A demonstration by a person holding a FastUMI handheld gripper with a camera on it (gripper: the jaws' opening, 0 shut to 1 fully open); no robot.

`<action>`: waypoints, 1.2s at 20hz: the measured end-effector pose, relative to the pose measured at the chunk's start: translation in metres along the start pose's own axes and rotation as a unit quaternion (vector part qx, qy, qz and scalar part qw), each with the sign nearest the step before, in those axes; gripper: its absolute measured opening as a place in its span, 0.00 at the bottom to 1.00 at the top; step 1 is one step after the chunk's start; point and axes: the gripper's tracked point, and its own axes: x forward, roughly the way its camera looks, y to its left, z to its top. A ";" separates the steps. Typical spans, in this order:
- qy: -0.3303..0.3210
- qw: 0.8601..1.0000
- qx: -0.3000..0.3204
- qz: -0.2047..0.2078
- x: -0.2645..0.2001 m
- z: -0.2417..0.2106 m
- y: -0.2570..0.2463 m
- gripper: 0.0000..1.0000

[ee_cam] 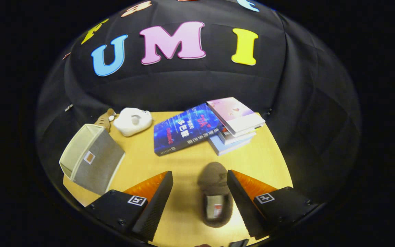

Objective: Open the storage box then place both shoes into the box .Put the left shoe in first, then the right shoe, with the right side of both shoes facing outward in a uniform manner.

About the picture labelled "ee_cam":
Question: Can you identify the grey fabric storage box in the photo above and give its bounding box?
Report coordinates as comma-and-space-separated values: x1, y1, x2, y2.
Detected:
59, 123, 126, 196

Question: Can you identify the white book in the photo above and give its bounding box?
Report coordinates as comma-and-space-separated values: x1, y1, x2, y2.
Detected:
218, 129, 257, 145

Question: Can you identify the brown striped plush toy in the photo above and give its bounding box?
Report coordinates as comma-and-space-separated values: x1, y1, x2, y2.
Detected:
95, 108, 116, 132

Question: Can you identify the white plush toy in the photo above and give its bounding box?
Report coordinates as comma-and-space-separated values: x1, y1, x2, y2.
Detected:
113, 107, 153, 137

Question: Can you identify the brown fuzzy shoe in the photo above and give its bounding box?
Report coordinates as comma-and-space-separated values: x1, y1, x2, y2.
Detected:
197, 162, 234, 228

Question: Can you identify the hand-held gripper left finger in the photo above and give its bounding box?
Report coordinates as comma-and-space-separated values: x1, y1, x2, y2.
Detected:
85, 170, 174, 242

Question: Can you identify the black backdrop cloth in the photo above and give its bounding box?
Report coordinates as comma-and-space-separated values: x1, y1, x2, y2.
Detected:
35, 0, 362, 206

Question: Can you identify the pink book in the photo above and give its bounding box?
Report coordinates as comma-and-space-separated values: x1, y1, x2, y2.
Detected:
206, 97, 266, 137

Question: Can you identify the light blue book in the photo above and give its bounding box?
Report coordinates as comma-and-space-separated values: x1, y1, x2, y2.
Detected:
208, 134, 253, 156

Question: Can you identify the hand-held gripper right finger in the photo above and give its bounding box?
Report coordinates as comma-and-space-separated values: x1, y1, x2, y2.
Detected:
227, 169, 321, 240

